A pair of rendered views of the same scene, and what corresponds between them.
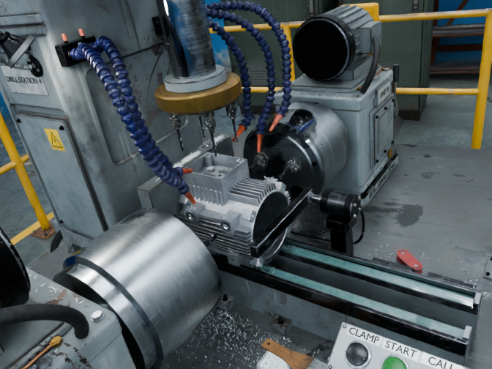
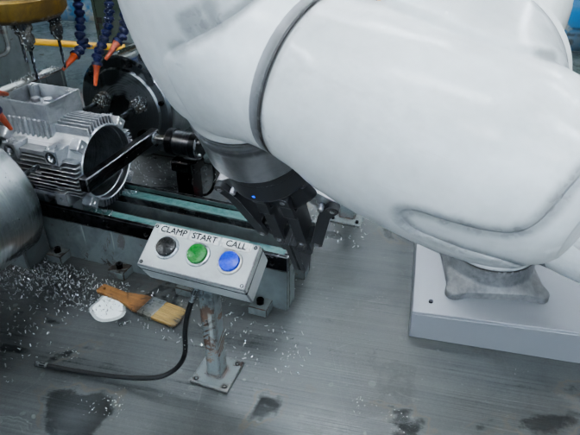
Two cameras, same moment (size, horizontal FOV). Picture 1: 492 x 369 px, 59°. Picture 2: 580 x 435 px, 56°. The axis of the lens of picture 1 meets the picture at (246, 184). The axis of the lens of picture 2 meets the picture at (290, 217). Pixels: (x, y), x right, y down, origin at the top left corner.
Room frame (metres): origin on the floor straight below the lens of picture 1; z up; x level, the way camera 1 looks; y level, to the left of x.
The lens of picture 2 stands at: (-0.26, -0.07, 1.52)
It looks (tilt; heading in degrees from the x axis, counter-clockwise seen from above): 33 degrees down; 341
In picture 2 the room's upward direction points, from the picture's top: straight up
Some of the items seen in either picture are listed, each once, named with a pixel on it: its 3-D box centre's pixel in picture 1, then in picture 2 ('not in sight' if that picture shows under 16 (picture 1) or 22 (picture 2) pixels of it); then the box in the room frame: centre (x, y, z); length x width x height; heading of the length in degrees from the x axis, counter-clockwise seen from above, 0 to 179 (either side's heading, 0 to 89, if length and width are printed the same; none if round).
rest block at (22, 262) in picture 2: not in sight; (23, 236); (0.82, 0.16, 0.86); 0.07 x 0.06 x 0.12; 141
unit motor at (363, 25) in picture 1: (352, 77); not in sight; (1.34, -0.39, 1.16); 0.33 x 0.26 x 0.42; 141
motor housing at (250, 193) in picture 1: (236, 215); (68, 154); (0.87, 0.03, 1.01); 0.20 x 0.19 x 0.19; 51
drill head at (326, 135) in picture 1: (302, 148); (153, 91); (1.12, -0.18, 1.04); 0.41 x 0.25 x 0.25; 141
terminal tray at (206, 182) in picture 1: (216, 178); (41, 110); (0.89, 0.07, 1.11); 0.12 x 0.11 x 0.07; 51
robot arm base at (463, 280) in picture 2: not in sight; (488, 253); (0.42, -0.71, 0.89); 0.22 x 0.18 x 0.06; 155
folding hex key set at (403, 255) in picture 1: (408, 261); not in sight; (0.84, -0.38, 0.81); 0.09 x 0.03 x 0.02; 12
